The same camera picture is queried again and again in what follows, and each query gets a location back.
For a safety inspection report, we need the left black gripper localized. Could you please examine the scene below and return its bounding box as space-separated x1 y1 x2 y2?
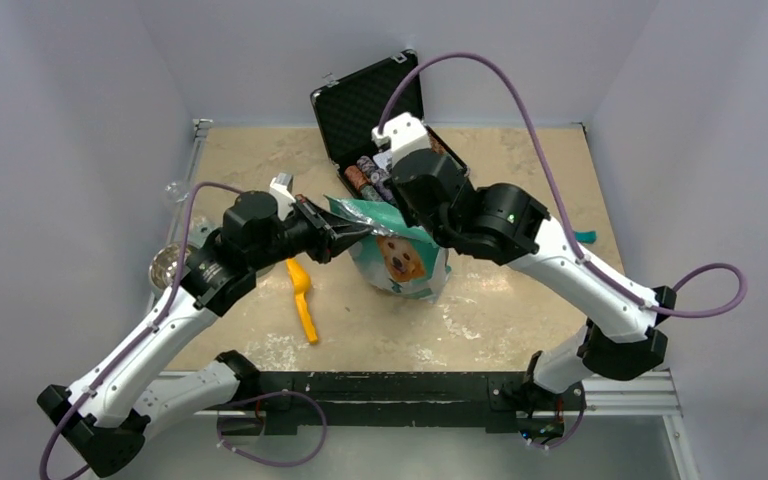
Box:
248 193 371 271

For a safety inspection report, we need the green dog food bag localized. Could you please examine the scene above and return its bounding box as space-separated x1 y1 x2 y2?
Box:
327 197 451 303

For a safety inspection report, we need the yellow plastic scoop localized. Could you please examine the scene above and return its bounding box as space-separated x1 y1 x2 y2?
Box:
286 258 319 344

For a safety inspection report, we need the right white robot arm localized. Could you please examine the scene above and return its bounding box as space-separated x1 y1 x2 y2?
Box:
390 149 675 407

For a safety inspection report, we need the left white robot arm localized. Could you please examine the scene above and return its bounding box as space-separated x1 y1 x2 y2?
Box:
37 191 372 478

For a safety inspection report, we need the green double pet bowl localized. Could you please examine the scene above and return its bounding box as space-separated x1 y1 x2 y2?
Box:
148 227 219 302

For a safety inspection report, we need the black poker chip case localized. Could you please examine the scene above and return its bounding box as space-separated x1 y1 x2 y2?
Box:
310 49 471 207

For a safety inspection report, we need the toy brick block stack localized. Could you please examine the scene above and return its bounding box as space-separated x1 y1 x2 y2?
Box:
574 231 598 244

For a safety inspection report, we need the clear glass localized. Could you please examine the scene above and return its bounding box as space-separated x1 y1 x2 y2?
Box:
163 180 190 209

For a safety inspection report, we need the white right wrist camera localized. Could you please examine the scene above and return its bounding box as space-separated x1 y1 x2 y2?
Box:
371 112 431 167

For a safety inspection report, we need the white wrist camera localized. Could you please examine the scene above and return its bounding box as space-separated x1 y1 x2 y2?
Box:
371 112 431 167
269 172 295 220

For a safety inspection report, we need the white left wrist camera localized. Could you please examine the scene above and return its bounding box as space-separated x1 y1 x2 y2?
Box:
269 172 295 220

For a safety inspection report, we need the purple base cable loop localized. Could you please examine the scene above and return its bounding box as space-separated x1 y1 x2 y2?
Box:
216 389 329 469

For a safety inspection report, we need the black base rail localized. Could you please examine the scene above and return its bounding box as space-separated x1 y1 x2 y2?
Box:
215 371 586 437

